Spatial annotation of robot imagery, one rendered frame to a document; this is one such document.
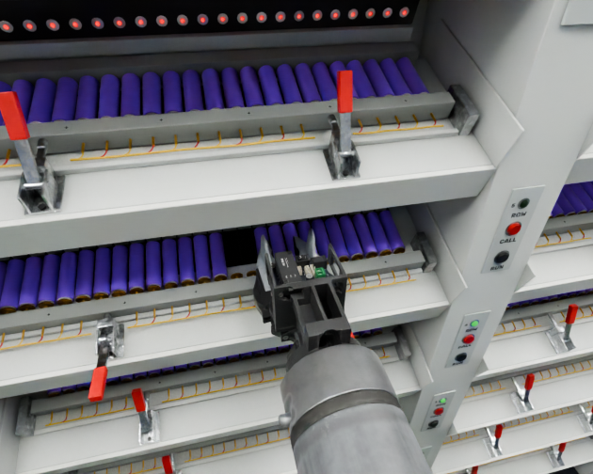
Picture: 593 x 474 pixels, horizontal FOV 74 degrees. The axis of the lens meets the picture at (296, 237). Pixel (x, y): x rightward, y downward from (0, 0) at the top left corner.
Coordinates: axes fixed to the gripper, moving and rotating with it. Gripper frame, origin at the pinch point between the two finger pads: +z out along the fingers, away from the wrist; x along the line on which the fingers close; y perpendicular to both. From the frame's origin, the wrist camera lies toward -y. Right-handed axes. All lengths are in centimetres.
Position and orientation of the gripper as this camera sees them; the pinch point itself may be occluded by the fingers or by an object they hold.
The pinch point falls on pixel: (282, 250)
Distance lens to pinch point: 51.4
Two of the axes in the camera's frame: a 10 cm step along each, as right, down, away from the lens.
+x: -9.7, 1.4, -1.8
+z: -2.3, -5.9, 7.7
